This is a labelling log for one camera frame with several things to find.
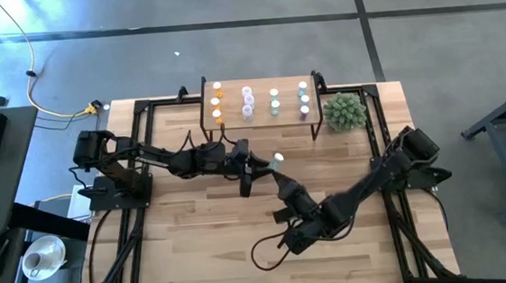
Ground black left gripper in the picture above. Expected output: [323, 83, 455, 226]
[223, 134, 281, 200]

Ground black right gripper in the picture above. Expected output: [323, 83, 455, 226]
[270, 169, 322, 231]

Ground clear bottle table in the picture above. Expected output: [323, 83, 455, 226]
[267, 151, 286, 173]

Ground wooden shelf black legs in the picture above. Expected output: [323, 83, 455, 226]
[197, 66, 332, 150]

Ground green artificial plant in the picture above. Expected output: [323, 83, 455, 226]
[321, 89, 370, 135]

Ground yellow black plug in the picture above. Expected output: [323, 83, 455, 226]
[82, 98, 104, 118]

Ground white paper sheet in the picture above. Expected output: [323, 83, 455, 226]
[64, 183, 97, 223]

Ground grey metal trolley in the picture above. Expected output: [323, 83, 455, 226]
[455, 81, 506, 228]

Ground white coffee cup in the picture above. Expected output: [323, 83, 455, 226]
[21, 250, 50, 276]

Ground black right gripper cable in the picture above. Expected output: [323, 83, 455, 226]
[248, 231, 299, 273]

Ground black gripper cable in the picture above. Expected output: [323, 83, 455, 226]
[179, 126, 239, 155]
[248, 231, 299, 273]

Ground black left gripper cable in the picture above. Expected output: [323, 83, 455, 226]
[179, 126, 239, 155]

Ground black aluminium rig frame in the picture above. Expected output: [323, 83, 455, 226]
[61, 63, 463, 283]

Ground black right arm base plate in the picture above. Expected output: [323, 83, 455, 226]
[369, 151, 455, 196]

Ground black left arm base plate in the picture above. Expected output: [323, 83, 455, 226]
[77, 171, 156, 215]

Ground yellow power cable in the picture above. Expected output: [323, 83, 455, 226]
[0, 0, 92, 124]

